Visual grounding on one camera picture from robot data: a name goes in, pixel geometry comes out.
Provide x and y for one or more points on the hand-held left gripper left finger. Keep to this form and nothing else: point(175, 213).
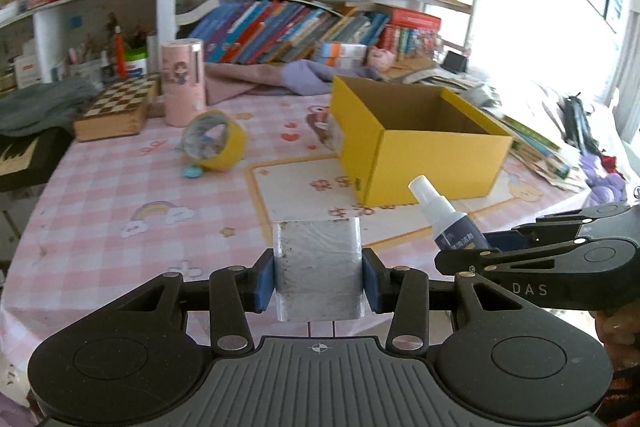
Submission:
point(265, 282)

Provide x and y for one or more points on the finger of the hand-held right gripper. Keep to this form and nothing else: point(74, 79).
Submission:
point(475, 262)
point(510, 241)

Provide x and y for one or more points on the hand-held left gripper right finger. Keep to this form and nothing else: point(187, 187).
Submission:
point(372, 282)

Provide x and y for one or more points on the silver foil packet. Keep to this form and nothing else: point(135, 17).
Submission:
point(317, 267)

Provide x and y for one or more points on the white spray bottle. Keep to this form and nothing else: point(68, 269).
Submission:
point(445, 212)

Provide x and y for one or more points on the yellow cardboard box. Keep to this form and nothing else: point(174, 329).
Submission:
point(425, 162)

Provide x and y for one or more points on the small light blue trinket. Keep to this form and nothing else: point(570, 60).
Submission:
point(190, 171)

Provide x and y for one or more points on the person's right hand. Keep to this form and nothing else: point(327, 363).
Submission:
point(620, 332)

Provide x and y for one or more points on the fluffy purple plush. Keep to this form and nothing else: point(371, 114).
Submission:
point(602, 179)

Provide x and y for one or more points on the pile of papers and books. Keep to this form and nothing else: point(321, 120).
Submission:
point(535, 142)

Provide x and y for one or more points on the black bag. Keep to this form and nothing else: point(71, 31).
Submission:
point(577, 124)

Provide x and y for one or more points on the yellow tape roll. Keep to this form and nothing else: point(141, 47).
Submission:
point(230, 147)

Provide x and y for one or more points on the pink checked tablecloth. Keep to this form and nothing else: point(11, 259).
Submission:
point(125, 187)

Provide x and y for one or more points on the small black stand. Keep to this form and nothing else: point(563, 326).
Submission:
point(454, 62)

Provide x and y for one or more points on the pink and purple garment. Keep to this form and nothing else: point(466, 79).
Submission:
point(250, 79)

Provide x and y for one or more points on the pink cylindrical humidifier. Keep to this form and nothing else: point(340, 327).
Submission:
point(182, 82)

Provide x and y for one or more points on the pink pig figure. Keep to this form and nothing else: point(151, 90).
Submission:
point(379, 58)

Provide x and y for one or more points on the wooden chess box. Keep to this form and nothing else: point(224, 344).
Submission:
point(117, 107)

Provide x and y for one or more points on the red boxed book set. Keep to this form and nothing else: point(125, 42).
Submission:
point(412, 32)

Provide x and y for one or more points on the orange and blue carton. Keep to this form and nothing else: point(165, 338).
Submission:
point(340, 53)

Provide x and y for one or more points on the row of colourful books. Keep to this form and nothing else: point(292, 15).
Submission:
point(270, 32)

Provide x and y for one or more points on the green lidded jar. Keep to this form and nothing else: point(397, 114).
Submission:
point(136, 64)

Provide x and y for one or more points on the black piano keyboard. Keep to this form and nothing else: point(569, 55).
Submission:
point(25, 157)

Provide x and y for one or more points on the pen holder with pens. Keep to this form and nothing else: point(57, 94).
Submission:
point(85, 64)

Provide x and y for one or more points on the grey cloth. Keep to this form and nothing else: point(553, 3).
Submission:
point(40, 104)

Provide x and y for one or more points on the white box with red label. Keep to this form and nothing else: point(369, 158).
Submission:
point(27, 72)

